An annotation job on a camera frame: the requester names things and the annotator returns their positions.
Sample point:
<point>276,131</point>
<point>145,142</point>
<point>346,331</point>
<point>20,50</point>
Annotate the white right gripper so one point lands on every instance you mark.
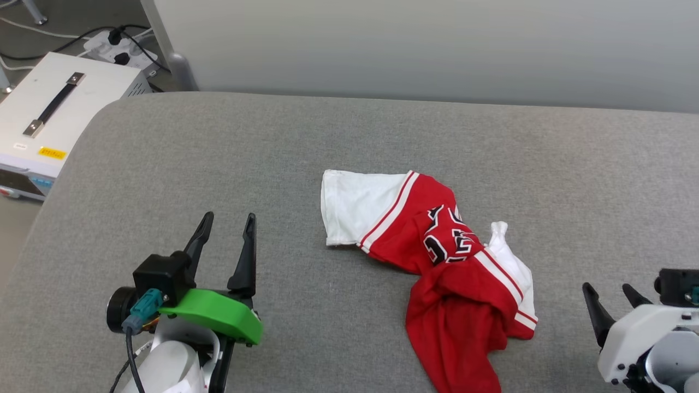
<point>633,338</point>

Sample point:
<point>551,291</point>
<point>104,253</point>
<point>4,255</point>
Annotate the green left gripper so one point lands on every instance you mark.
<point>218,314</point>

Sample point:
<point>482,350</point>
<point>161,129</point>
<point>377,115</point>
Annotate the red white basketball jersey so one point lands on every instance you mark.
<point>458,305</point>

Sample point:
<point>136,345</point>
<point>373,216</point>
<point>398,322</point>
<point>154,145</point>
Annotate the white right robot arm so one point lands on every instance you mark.
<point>677,365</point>

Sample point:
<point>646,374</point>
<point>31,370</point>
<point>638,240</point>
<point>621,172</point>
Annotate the yellow warning label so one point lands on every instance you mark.
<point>52,153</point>

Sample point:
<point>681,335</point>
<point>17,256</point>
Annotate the white power supply box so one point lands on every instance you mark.
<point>93,93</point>

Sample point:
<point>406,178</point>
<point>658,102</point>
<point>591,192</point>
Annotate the white power strip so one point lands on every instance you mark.
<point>104,50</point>

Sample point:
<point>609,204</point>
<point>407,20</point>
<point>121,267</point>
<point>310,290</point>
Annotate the white partition panel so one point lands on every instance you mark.
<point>426,49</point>

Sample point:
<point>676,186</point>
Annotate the grey metal table leg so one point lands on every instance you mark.
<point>34,11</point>

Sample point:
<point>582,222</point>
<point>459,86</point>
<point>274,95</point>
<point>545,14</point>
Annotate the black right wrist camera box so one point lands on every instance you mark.
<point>677,286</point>

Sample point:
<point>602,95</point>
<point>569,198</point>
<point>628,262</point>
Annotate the grey metal partition post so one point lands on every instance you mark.
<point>180,68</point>

